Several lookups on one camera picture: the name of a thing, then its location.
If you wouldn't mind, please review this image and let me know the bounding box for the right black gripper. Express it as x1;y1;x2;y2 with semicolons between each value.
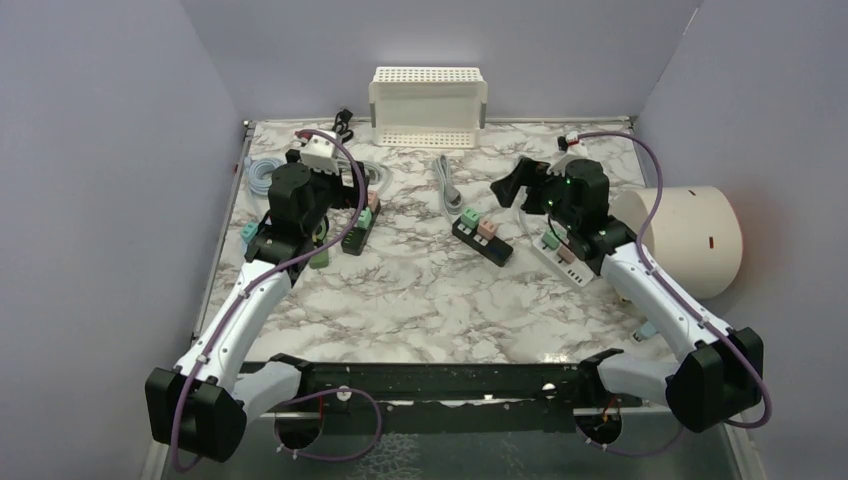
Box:
492;157;580;231

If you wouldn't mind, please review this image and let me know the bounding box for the black power strip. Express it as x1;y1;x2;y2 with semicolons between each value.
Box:
341;190;382;256
451;219;514;267

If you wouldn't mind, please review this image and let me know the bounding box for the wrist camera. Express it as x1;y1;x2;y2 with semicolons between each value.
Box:
547;131;589;176
296;130;340;176

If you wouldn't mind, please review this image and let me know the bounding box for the teal plug adapter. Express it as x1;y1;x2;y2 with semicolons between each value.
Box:
240;222;259;244

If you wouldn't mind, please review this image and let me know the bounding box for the green plug adapter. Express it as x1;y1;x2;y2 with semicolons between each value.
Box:
460;207;480;230

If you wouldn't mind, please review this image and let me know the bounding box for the light blue small device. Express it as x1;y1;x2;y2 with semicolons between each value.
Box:
632;321;658;342

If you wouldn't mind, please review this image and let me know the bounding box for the green power strip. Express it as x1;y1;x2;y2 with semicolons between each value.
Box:
308;221;331;270

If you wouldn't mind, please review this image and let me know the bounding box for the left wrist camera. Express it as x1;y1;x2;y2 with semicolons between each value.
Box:
296;130;340;176

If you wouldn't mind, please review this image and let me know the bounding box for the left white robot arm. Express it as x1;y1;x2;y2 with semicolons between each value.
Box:
144;150;369;462

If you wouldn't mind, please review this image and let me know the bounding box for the white perforated plastic basket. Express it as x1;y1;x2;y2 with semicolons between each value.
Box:
369;66;488;149

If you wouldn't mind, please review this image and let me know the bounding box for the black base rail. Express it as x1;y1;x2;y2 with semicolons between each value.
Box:
238;360;644;435

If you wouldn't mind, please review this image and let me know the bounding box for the white strip grey cable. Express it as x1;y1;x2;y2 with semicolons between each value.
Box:
344;156;393;197

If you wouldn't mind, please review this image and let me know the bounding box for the cream cylindrical bin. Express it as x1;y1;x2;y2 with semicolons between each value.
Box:
644;186;744;300

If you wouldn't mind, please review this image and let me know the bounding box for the grey cable bundle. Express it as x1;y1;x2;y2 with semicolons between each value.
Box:
432;155;466;217

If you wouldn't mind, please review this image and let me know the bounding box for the white power strip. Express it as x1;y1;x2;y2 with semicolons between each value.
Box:
531;235;595;287

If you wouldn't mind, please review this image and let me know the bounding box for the light blue coiled cable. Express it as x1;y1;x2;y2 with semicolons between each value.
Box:
246;157;287;197

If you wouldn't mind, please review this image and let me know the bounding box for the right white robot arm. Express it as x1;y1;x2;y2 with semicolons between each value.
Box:
490;157;773;433

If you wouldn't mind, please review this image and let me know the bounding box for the pink plug adapter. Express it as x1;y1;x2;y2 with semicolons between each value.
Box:
477;219;498;240

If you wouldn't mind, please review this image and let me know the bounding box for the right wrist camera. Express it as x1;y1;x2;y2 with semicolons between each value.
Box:
547;131;589;176

